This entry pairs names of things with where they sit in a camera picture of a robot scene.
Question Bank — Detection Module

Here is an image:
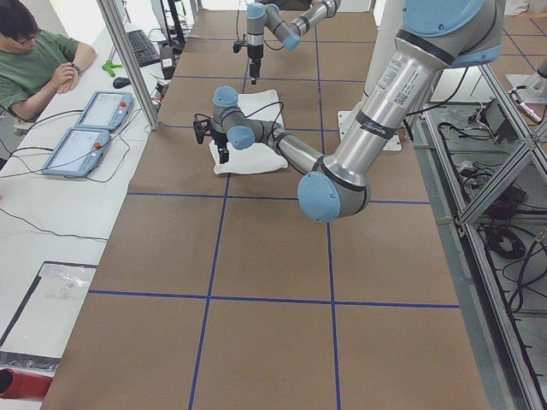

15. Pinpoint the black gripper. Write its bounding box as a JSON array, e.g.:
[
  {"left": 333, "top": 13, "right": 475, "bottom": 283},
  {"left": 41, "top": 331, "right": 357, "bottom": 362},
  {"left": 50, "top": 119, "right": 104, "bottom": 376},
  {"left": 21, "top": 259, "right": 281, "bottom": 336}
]
[
  {"left": 248, "top": 43, "right": 262, "bottom": 85},
  {"left": 211, "top": 129, "right": 230, "bottom": 164}
]

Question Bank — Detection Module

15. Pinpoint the white long-sleeve printed shirt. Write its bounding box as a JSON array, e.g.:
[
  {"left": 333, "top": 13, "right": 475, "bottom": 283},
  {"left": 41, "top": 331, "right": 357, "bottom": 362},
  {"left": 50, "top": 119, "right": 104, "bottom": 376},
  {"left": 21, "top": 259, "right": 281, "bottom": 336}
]
[{"left": 209, "top": 85, "right": 288, "bottom": 175}]

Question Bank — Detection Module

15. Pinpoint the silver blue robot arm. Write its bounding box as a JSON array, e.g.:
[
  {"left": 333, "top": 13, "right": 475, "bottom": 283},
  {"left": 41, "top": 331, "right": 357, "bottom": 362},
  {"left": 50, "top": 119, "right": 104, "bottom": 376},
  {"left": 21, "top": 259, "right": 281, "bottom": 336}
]
[
  {"left": 241, "top": 1, "right": 341, "bottom": 85},
  {"left": 206, "top": 1, "right": 505, "bottom": 222}
]

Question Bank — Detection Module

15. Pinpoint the black computer keyboard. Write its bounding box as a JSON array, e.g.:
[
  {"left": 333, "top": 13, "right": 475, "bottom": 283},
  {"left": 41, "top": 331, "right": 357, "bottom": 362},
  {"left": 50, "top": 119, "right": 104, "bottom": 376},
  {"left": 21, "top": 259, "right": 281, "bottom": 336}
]
[{"left": 126, "top": 30, "right": 160, "bottom": 67}]

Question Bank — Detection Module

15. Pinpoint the far blue teach pendant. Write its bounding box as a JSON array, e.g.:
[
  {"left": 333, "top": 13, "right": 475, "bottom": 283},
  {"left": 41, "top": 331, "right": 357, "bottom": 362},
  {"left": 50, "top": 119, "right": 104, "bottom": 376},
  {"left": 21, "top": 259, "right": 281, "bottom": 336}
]
[{"left": 75, "top": 91, "right": 134, "bottom": 132}]

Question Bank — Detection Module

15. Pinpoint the blue teach pendant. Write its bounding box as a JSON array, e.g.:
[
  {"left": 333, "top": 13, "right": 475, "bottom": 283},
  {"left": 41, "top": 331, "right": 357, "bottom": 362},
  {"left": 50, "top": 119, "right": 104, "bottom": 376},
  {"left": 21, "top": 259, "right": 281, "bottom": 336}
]
[
  {"left": 75, "top": 91, "right": 134, "bottom": 132},
  {"left": 40, "top": 127, "right": 110, "bottom": 178}
]

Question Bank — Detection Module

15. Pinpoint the black computer mouse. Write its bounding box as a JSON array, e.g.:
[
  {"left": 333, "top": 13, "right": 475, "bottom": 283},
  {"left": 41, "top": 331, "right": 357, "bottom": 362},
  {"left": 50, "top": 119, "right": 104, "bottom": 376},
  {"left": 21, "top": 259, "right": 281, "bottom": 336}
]
[{"left": 112, "top": 77, "right": 131, "bottom": 90}]

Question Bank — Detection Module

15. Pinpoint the near blue teach pendant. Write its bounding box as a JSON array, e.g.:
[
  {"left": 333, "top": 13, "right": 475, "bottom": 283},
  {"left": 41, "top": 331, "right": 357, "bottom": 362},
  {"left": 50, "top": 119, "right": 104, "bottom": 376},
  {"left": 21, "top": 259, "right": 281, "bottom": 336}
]
[{"left": 40, "top": 127, "right": 110, "bottom": 178}]

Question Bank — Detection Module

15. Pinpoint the green plastic tool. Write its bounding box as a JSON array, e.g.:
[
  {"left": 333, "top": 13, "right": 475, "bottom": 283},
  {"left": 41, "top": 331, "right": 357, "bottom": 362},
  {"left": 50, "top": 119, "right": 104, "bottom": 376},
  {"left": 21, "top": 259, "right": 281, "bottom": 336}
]
[{"left": 102, "top": 60, "right": 122, "bottom": 78}]

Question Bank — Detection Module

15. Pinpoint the person in green shirt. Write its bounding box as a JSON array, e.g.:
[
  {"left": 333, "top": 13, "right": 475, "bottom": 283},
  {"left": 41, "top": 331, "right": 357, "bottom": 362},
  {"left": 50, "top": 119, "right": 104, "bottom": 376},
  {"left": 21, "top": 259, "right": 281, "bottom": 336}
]
[{"left": 1, "top": 1, "right": 97, "bottom": 122}]

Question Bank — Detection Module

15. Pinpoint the clear plastic bag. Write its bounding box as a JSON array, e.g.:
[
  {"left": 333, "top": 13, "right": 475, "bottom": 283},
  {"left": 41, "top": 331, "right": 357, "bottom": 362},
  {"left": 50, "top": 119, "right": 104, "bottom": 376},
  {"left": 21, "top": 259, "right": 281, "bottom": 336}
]
[{"left": 1, "top": 261, "right": 97, "bottom": 372}]

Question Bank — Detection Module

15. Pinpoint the red cylinder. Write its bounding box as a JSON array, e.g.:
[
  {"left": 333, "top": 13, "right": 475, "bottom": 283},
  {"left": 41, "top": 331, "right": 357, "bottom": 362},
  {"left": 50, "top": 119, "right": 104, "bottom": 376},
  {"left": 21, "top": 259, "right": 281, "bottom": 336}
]
[{"left": 1, "top": 368, "right": 53, "bottom": 401}]

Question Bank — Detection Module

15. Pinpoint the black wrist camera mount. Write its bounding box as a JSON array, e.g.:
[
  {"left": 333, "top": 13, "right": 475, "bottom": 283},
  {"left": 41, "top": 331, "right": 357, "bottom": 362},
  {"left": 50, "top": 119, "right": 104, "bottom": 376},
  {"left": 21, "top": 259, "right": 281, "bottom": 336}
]
[
  {"left": 232, "top": 40, "right": 247, "bottom": 54},
  {"left": 192, "top": 113, "right": 212, "bottom": 144}
]

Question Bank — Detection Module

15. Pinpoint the black braided camera cable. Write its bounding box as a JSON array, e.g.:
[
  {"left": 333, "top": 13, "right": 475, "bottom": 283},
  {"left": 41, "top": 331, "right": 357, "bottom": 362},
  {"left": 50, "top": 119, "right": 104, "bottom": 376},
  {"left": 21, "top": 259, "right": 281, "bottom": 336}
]
[{"left": 243, "top": 101, "right": 286, "bottom": 142}]

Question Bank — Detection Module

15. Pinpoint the aluminium frame post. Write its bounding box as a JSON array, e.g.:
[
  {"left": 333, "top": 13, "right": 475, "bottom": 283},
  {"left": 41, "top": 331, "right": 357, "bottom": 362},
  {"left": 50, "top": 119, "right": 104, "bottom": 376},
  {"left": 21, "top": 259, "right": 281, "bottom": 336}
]
[{"left": 97, "top": 0, "right": 160, "bottom": 131}]

